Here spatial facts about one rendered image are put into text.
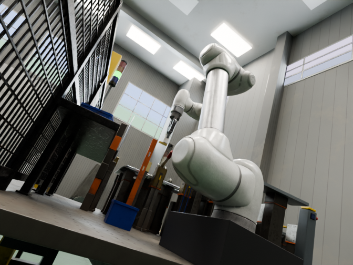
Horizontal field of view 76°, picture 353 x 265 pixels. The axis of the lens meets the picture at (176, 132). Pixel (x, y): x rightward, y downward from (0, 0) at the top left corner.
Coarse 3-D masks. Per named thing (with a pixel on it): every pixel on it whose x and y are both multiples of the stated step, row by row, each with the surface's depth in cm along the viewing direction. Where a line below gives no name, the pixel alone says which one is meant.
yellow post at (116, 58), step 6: (114, 54) 206; (114, 60) 204; (120, 60) 213; (114, 66) 203; (114, 72) 209; (108, 78) 198; (36, 186) 159; (0, 246) 144; (0, 252) 143; (6, 252) 144; (12, 252) 145; (0, 258) 142; (6, 258) 143; (0, 264) 141; (6, 264) 145
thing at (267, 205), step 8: (272, 192) 135; (272, 200) 133; (280, 200) 133; (264, 208) 136; (272, 208) 131; (280, 208) 132; (264, 216) 133; (272, 216) 129; (280, 216) 131; (264, 224) 131; (272, 224) 127; (280, 224) 129; (264, 232) 128; (272, 232) 126; (280, 232) 128; (272, 240) 125; (280, 240) 126
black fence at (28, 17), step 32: (0, 0) 33; (32, 0) 40; (64, 0) 50; (96, 0) 71; (32, 32) 44; (64, 32) 58; (96, 32) 87; (0, 64) 40; (96, 64) 114; (32, 96) 60; (64, 96) 81; (0, 128) 51; (32, 128) 72; (32, 160) 87; (64, 160) 159
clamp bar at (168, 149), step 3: (168, 144) 138; (171, 144) 139; (168, 147) 138; (171, 147) 138; (165, 150) 137; (168, 150) 137; (165, 153) 137; (168, 153) 137; (162, 156) 137; (165, 156) 136; (162, 159) 136; (162, 162) 135; (159, 165) 135
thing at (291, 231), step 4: (288, 224) 160; (288, 228) 159; (292, 228) 156; (296, 228) 153; (288, 232) 157; (292, 232) 155; (296, 232) 152; (288, 236) 156; (292, 236) 154; (288, 240) 155; (292, 240) 152; (288, 244) 154; (292, 244) 151; (288, 248) 153; (292, 248) 150; (292, 252) 149
